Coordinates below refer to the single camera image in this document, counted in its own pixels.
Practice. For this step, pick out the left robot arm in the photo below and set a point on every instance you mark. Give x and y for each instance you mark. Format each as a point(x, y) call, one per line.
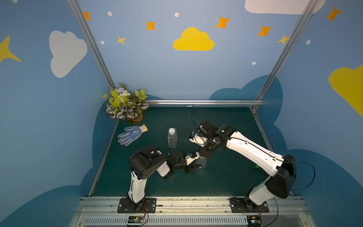
point(149, 159)

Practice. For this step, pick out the right controller board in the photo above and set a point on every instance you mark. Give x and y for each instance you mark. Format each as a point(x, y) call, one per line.
point(254, 221)

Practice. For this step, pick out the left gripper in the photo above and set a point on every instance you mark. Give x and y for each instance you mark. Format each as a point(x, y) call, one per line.
point(188, 165)

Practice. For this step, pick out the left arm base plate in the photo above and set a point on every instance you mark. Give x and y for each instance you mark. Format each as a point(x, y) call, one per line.
point(126, 205)

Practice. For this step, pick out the left controller board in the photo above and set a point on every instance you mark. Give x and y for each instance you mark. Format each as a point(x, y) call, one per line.
point(136, 220)

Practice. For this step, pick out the round clear plastic bottle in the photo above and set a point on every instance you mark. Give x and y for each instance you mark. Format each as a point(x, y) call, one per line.
point(202, 161)

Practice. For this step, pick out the right aluminium frame post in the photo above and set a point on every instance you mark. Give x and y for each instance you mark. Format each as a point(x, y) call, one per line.
point(297, 31)

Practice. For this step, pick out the square clear plastic bottle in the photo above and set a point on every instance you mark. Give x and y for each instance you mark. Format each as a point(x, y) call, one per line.
point(172, 140)

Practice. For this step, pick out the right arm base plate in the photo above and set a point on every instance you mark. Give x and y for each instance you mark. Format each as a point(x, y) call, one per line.
point(239, 205)

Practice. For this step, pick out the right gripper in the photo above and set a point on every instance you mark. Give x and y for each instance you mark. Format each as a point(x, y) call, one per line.
point(200, 135)

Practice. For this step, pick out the artificial potted plant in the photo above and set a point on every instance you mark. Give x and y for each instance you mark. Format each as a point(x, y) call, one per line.
point(125, 105)

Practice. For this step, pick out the white bottle cap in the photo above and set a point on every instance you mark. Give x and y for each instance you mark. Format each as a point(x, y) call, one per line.
point(172, 131)

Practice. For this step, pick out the blue dotted work glove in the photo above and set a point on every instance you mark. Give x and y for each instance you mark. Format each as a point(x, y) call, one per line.
point(131, 134)

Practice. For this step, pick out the aluminium frame post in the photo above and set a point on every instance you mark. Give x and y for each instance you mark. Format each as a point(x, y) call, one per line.
point(83, 23)
point(297, 31)

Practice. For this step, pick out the aluminium front rail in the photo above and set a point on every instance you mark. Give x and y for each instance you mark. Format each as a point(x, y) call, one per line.
point(191, 212)

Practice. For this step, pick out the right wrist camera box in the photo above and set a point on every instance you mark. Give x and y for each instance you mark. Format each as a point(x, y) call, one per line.
point(199, 140)

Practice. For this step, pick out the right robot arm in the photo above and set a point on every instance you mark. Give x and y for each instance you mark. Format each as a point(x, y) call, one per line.
point(281, 170)

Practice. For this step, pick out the aluminium back frame bar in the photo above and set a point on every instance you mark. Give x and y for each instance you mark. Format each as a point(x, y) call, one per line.
point(207, 103)

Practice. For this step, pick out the left aluminium frame post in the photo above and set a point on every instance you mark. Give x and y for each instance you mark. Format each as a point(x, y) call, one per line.
point(83, 23)

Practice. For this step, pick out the controller board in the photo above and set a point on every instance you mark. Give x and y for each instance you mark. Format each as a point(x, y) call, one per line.
point(254, 221)
point(136, 220)

